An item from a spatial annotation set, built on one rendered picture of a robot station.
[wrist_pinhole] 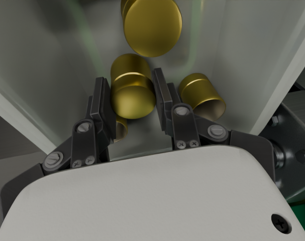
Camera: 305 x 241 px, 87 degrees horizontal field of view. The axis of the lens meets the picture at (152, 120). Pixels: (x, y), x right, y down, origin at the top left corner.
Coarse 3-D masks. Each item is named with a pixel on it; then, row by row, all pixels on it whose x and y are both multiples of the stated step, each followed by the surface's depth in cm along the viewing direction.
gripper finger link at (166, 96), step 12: (156, 72) 11; (156, 84) 11; (168, 84) 12; (156, 96) 12; (168, 96) 10; (168, 108) 10; (168, 120) 10; (204, 120) 9; (168, 132) 10; (204, 132) 9; (216, 132) 8
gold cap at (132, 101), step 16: (112, 64) 14; (128, 64) 12; (144, 64) 13; (112, 80) 12; (128, 80) 11; (144, 80) 11; (112, 96) 11; (128, 96) 11; (144, 96) 11; (128, 112) 12; (144, 112) 13
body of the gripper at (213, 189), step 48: (48, 192) 6; (96, 192) 6; (144, 192) 5; (192, 192) 5; (240, 192) 5; (0, 240) 5; (48, 240) 5; (96, 240) 5; (144, 240) 4; (192, 240) 4; (240, 240) 4; (288, 240) 4
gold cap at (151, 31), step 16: (128, 0) 9; (144, 0) 8; (160, 0) 8; (128, 16) 8; (144, 16) 9; (160, 16) 9; (176, 16) 9; (128, 32) 9; (144, 32) 9; (160, 32) 9; (176, 32) 9; (144, 48) 10; (160, 48) 10
